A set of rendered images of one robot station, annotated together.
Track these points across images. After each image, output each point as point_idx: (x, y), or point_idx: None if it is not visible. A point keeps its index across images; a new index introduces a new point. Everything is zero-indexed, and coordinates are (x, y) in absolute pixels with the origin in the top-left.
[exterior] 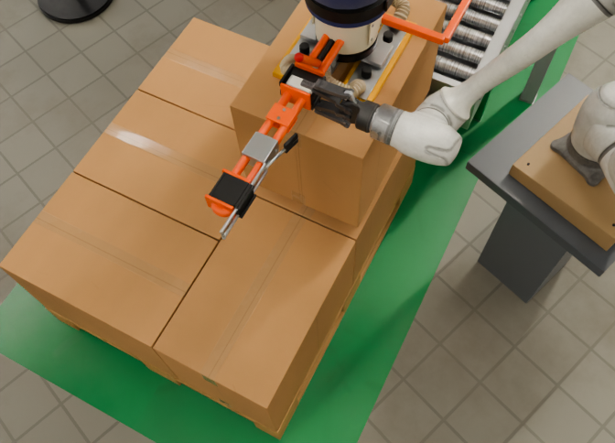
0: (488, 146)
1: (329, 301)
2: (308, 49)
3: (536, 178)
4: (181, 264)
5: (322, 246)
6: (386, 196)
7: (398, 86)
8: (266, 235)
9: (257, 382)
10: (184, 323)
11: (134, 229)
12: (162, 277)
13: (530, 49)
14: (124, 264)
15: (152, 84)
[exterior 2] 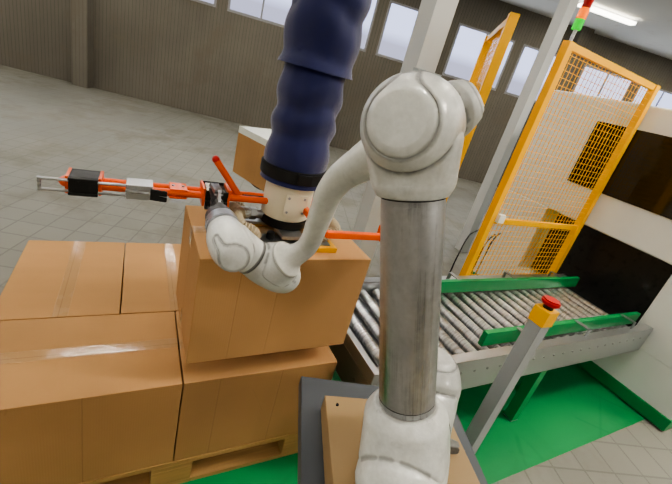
0: (328, 381)
1: (116, 415)
2: None
3: (330, 419)
4: (83, 305)
5: (159, 367)
6: (252, 397)
7: None
8: (144, 333)
9: None
10: (23, 327)
11: (99, 276)
12: (64, 301)
13: (323, 177)
14: (64, 282)
15: None
